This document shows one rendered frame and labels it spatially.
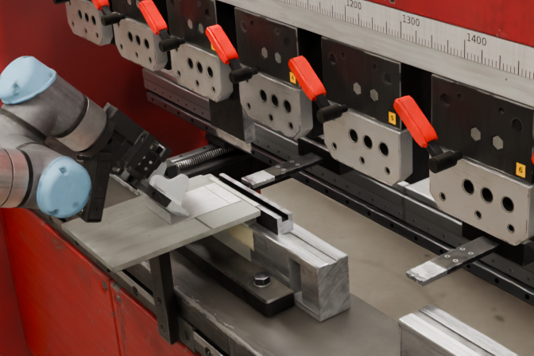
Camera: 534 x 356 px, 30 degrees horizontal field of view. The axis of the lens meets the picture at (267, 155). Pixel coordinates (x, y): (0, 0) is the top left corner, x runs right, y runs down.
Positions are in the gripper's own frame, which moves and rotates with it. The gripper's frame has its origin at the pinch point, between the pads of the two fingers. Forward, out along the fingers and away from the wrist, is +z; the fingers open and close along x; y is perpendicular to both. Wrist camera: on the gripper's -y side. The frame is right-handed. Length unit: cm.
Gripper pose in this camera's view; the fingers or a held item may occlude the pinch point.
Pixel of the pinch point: (171, 207)
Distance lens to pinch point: 160.2
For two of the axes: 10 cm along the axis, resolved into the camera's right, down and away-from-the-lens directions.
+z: 5.9, 5.1, 6.2
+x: -5.5, -3.1, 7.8
